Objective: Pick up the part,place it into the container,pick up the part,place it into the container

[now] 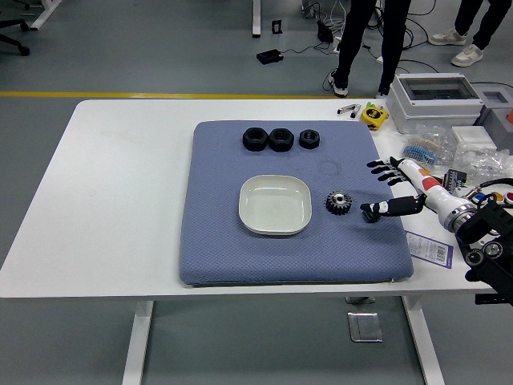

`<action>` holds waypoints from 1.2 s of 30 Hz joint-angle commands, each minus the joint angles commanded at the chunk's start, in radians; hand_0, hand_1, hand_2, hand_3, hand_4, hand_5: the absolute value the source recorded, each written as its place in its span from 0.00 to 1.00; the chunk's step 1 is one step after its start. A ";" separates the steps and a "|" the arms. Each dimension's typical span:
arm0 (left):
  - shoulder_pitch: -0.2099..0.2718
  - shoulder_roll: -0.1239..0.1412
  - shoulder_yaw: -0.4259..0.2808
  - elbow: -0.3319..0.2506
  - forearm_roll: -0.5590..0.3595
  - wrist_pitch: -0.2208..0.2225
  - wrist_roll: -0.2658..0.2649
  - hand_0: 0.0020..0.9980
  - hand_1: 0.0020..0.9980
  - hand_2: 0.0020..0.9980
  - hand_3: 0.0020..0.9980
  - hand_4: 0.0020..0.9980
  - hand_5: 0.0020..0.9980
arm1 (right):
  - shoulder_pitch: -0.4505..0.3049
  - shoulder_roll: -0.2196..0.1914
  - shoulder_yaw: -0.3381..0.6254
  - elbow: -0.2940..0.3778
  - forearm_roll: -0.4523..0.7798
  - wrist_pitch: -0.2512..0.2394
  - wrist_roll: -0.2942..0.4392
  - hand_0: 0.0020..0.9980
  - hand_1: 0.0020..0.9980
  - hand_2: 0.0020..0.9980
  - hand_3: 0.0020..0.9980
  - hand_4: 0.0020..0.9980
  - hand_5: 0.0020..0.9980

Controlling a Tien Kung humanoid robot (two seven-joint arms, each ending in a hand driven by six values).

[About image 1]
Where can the white square dish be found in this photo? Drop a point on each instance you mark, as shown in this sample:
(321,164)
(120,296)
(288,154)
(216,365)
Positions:
(274,204)

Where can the black metal gear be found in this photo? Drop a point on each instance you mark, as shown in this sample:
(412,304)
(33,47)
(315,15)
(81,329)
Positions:
(338,204)

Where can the grey box with orange part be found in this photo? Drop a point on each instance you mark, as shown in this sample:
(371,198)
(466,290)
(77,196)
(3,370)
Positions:
(495,120)

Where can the black office chair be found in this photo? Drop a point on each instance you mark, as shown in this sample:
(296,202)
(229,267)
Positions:
(12,24)

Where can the black bracket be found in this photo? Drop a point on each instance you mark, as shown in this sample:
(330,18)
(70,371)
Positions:
(276,27)

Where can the white table leg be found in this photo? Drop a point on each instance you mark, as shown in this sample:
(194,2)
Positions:
(425,345)
(136,345)

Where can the white background desk foot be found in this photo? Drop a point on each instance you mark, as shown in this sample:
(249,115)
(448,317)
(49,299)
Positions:
(44,14)

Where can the black power adapter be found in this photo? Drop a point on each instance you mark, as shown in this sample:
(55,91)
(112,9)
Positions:
(324,31)

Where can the grey box with coloured buttons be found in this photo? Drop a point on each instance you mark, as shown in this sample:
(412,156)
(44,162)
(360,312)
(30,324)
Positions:
(498,197)

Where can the white background desk leg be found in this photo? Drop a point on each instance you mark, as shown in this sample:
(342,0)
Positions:
(257,18)

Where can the yellow tape measure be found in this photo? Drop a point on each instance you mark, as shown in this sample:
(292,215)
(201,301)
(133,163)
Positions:
(373,117)

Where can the small black circuit module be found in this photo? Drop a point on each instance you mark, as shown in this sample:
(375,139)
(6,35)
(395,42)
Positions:
(455,178)

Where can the flat black device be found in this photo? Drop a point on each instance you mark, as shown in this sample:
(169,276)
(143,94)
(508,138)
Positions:
(269,57)

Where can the clear crumpled plastic bag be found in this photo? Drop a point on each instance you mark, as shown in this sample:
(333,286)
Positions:
(481,162)

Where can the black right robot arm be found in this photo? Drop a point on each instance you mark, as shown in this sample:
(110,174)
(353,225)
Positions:
(487,224)

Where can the person in white shoes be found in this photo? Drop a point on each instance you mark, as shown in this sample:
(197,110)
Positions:
(485,24)

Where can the grey enclosure with clear lid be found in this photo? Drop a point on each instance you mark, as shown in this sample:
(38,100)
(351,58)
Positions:
(425,108)

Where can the small white box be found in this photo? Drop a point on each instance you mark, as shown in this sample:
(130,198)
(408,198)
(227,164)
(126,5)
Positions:
(471,136)

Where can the person in black shoes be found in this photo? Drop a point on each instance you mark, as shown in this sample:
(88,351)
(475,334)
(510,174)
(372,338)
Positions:
(352,36)

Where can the white power strip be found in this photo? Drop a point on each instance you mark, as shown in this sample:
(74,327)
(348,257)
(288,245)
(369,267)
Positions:
(336,45)

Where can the purple and white label card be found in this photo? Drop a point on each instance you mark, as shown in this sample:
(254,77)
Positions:
(426,248)

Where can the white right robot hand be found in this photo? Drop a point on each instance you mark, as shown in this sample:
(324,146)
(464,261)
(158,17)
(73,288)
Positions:
(421,178)

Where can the silver marker pen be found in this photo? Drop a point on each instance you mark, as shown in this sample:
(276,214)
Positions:
(348,108)

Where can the large black hex nut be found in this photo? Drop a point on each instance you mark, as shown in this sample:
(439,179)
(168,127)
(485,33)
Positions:
(281,140)
(255,140)

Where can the blue-grey quilted mat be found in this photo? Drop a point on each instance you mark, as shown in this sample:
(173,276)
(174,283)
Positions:
(224,248)

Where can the blue resistor strip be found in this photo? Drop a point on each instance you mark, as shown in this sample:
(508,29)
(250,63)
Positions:
(417,153)

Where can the metal floor plate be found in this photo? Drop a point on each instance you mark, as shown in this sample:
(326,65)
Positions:
(364,327)

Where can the small black hex nut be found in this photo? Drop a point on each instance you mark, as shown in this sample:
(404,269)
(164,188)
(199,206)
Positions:
(309,139)

